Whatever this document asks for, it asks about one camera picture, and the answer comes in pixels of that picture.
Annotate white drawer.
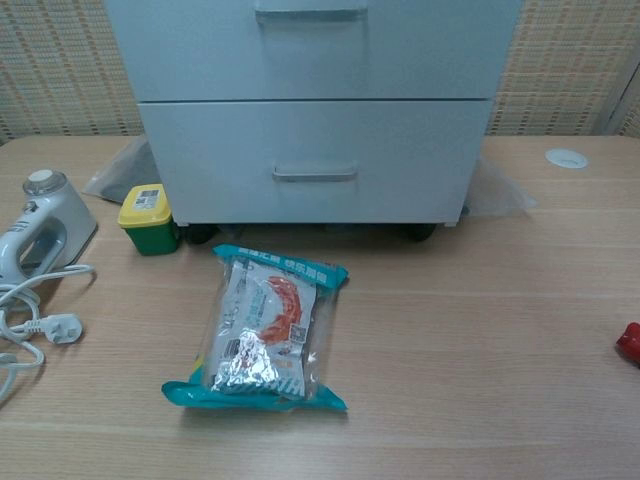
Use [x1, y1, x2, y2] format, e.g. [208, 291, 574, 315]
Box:
[137, 98, 494, 225]
[106, 0, 524, 103]

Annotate white three-drawer cabinet body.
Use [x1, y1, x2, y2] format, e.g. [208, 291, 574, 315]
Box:
[102, 0, 526, 231]

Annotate teal clear snack bag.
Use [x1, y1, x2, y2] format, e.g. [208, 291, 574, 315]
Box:
[160, 243, 350, 414]

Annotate green box with yellow lid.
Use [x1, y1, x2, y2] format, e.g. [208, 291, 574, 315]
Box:
[116, 183, 181, 257]

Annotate clear plastic bag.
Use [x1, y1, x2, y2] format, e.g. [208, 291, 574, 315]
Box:
[81, 136, 157, 204]

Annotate white handheld garment steamer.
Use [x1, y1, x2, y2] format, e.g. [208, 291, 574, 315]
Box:
[0, 169, 99, 284]

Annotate white power plug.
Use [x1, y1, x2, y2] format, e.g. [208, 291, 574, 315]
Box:
[24, 313, 84, 347]

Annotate red object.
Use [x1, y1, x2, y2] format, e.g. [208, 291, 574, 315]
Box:
[614, 321, 640, 370]

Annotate white drawer, wide handle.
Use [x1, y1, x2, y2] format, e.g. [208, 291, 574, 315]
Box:
[106, 0, 524, 103]

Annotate round grey cable grommet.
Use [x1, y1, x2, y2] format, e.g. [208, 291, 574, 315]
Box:
[544, 147, 591, 172]

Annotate white power cable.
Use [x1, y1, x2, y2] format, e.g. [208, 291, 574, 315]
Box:
[0, 264, 97, 407]

